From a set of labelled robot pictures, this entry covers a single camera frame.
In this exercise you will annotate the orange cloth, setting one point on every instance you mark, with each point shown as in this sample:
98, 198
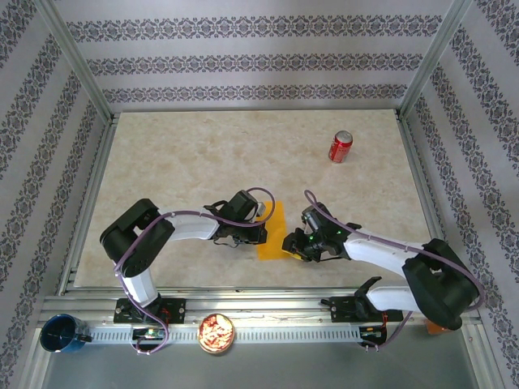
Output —
275, 227

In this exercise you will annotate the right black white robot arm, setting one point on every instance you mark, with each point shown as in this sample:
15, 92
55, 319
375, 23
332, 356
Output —
442, 283

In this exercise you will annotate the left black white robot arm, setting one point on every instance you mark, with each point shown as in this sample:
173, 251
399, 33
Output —
134, 239

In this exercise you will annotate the red soda can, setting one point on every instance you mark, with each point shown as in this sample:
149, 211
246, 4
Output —
340, 150

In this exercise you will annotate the small circuit board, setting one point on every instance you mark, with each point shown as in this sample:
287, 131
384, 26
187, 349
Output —
148, 333
371, 333

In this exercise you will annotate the round bowl of red food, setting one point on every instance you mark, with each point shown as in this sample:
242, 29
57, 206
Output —
215, 334

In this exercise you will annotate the blue mug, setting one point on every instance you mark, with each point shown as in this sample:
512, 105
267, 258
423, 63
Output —
61, 334

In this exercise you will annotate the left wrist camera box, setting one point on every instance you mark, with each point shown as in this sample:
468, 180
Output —
260, 208

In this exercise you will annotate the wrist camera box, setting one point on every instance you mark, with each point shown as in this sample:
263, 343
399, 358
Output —
260, 208
311, 219

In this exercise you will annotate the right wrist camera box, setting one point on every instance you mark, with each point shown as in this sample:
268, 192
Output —
311, 219

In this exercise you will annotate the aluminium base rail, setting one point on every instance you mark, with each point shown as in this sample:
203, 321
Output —
259, 306

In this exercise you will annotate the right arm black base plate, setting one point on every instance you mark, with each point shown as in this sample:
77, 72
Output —
342, 310

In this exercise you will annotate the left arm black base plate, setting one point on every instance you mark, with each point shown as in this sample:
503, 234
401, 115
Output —
174, 310

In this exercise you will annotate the aluminium side rail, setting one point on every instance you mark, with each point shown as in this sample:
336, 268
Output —
101, 162
415, 162

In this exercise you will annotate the aluminium frame post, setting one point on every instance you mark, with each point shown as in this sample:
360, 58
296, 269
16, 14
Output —
431, 61
77, 61

